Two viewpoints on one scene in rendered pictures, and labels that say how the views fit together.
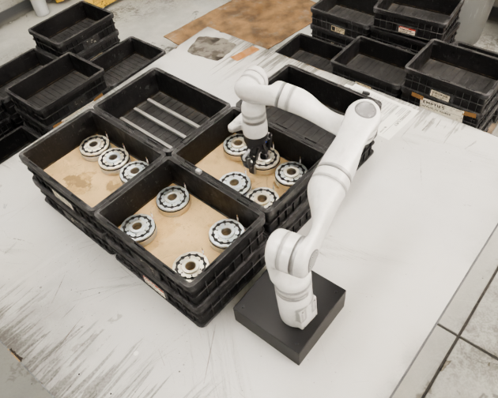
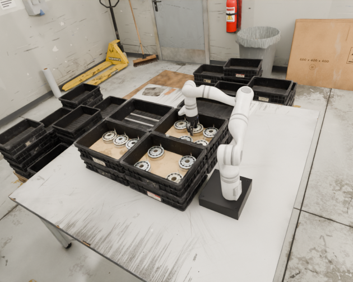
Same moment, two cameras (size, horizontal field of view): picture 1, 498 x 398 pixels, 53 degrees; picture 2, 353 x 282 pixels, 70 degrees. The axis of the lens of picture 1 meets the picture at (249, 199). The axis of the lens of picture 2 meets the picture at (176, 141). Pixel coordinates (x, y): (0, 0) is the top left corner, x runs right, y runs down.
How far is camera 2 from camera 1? 0.32 m
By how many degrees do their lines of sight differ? 11
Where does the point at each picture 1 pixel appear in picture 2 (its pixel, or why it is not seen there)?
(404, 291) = (278, 178)
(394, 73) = not seen: hidden behind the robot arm
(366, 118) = (247, 93)
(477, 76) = (277, 89)
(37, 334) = (96, 230)
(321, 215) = (240, 135)
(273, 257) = (222, 156)
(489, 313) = (312, 196)
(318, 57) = not seen: hidden behind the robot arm
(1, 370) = (64, 271)
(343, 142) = (240, 104)
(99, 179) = (115, 150)
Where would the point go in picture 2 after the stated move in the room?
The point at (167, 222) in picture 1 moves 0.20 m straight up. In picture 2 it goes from (155, 163) to (148, 137)
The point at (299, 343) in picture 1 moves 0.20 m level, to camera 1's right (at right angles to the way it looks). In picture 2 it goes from (236, 206) to (273, 196)
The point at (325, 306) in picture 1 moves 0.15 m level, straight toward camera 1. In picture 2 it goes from (244, 187) to (250, 212)
